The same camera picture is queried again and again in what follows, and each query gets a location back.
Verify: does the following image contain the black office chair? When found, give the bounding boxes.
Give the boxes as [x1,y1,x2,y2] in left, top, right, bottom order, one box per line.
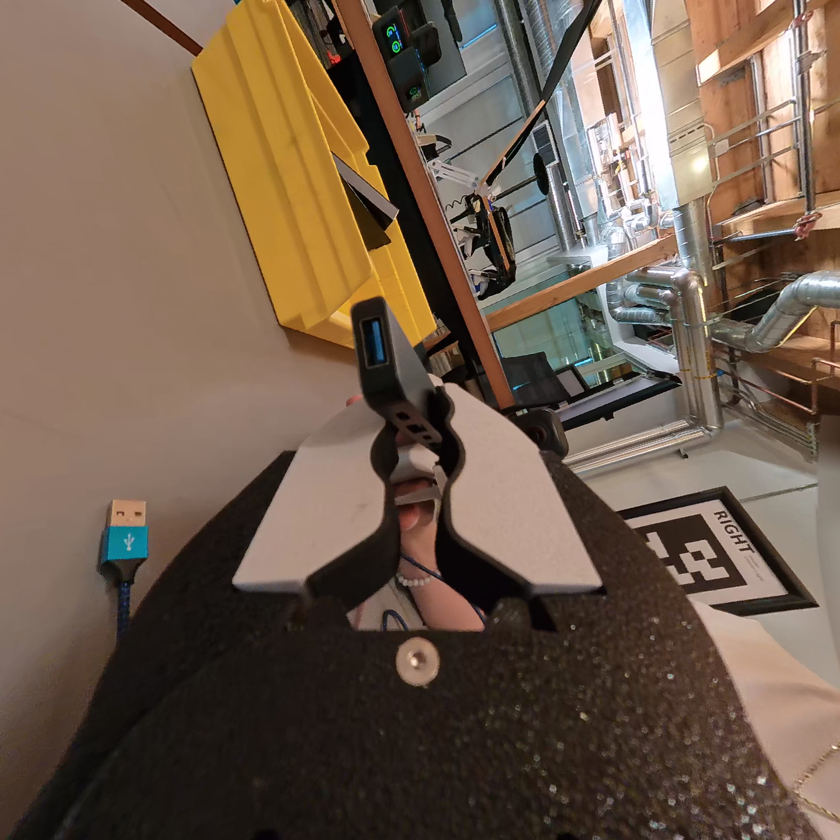
[505,351,572,409]

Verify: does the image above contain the yellow plastic bin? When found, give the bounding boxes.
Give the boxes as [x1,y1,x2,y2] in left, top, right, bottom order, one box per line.
[192,0,439,349]

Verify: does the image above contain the silver round duct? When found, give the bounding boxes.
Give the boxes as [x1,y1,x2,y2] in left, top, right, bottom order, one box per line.
[712,271,840,355]
[607,266,726,454]

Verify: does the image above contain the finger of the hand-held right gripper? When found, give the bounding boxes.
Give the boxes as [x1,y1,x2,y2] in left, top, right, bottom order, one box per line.
[392,482,450,508]

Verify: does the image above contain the rectangular metal duct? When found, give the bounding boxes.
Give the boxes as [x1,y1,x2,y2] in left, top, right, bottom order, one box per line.
[646,0,716,207]

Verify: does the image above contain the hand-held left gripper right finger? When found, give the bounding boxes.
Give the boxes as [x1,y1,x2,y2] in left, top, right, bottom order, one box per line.
[433,386,605,601]

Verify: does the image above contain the person's right forearm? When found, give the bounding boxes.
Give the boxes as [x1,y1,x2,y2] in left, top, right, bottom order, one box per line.
[410,581,488,632]

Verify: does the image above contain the gold chain necklace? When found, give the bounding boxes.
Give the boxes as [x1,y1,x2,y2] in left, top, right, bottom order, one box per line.
[786,742,840,809]

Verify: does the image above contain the blue black cable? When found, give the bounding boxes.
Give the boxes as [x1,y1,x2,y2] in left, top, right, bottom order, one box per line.
[98,499,152,639]

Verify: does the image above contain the spiral metal duct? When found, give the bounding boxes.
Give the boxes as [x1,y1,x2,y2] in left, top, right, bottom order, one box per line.
[495,0,592,253]

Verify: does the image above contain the black usb hub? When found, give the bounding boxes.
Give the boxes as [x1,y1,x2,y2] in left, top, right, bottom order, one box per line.
[330,153,403,231]

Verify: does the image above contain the wooden pillar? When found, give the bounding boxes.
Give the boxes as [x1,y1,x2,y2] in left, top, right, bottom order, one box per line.
[484,235,678,332]

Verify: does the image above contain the black device green lights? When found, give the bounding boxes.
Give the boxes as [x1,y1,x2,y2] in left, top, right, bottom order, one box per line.
[371,3,439,63]
[387,49,435,111]

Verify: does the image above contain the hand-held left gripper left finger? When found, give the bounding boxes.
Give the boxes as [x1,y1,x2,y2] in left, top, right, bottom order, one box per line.
[231,397,401,610]

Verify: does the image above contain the grey slim usb hub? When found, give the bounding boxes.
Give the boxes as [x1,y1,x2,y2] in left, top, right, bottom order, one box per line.
[350,297,454,483]

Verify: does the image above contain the person's right hand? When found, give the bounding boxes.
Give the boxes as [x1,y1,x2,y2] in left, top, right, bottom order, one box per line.
[395,504,447,575]

